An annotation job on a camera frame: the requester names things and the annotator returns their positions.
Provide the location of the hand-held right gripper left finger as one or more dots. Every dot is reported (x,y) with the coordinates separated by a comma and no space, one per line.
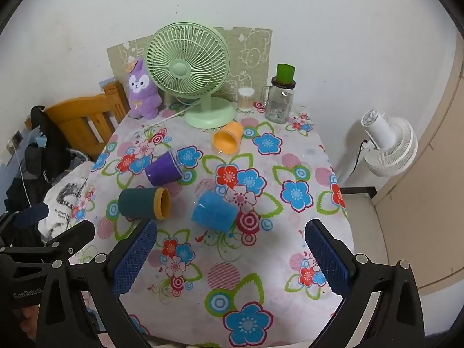
(133,259)

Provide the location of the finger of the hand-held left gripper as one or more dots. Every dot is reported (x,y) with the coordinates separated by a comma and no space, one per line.
(33,215)
(74,235)

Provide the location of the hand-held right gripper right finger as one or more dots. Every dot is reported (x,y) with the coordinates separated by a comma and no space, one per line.
(330,261)

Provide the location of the blue plastic cup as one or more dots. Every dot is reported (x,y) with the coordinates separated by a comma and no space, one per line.
(212,212)

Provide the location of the dark teal cup orange rim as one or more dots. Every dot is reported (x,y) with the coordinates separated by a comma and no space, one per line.
(136,203)

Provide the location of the purple plastic cup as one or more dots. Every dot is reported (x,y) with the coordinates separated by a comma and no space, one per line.
(163,170)

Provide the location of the orange plastic cup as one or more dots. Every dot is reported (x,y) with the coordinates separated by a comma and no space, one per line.
(226,141)

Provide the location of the green plastic cup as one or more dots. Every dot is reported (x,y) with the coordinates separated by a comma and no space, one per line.
(285,72)

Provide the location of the white printed shirt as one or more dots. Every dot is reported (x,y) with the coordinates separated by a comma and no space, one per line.
(61,203)

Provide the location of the black jacket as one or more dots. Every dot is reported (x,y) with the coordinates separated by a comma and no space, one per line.
(47,159)

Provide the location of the blue face mask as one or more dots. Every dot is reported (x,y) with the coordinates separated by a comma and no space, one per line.
(41,140)

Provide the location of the floral tablecloth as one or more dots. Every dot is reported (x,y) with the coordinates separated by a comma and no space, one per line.
(275,174)

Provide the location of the wooden chair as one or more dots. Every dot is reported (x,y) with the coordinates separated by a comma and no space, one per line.
(83,116)

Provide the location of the light wooden door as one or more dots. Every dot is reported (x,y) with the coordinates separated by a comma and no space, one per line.
(435,206)

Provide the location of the white floor fan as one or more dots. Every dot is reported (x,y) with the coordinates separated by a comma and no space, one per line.
(391,145)

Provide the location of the purple plush toy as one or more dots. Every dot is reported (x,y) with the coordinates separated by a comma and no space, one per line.
(143,90)

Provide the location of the cotton swab container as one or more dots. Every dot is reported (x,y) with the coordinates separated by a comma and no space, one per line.
(246,101)

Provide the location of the green desk fan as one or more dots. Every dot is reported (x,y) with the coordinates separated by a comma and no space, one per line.
(181,67)

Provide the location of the beige cartoon patterned board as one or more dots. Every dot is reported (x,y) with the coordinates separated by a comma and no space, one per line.
(250,54)

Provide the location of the wall socket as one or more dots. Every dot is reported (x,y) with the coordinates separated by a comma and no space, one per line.
(16,140)

